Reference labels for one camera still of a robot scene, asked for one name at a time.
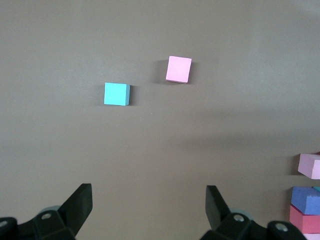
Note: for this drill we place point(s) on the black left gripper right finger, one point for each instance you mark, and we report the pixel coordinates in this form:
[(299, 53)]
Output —
[(220, 215)]

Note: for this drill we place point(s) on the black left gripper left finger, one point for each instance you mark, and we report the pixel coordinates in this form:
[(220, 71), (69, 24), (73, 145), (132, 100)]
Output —
[(72, 215)]

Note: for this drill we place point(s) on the crimson foam cube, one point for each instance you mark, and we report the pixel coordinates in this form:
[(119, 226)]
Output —
[(305, 222)]

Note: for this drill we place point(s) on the light purple foam cube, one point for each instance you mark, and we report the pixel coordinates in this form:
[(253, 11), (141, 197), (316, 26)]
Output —
[(305, 200)]

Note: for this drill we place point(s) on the pink foam cube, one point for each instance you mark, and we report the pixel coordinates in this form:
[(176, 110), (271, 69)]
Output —
[(310, 166), (312, 237), (178, 68)]

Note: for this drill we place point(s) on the brown table cover sheet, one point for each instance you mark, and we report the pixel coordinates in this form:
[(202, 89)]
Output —
[(160, 137)]

